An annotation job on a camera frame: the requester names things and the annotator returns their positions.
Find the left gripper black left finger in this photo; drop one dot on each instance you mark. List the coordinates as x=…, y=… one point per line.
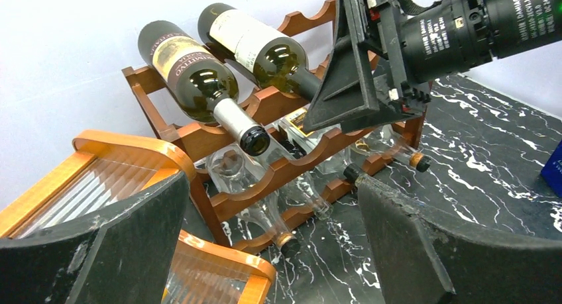
x=120, y=253

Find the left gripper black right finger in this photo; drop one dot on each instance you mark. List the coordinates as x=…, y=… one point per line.
x=425, y=255

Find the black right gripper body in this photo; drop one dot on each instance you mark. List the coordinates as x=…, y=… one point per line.
x=425, y=43

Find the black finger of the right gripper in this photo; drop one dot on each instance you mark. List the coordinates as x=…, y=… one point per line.
x=389, y=111
x=347, y=88

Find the green bottle with white label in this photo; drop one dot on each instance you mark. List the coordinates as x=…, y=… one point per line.
x=260, y=52

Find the blue square bottle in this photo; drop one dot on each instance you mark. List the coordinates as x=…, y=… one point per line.
x=551, y=172

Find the clear bottle with cork cap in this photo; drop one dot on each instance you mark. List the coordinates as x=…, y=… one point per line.
x=386, y=142

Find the clear bottle with black label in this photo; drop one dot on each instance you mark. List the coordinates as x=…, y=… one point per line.
x=328, y=148

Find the clear bottle without cap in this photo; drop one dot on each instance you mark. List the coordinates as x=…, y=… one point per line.
x=301, y=189

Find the brown wooden wine rack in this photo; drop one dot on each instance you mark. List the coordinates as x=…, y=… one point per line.
x=199, y=140

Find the clear bottle with gold cap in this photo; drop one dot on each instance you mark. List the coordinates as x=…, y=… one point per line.
x=233, y=171

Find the green bottle with tan label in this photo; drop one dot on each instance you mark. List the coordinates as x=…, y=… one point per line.
x=204, y=88

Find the orange wooden tiered shelf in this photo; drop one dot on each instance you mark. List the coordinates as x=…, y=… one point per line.
x=106, y=168

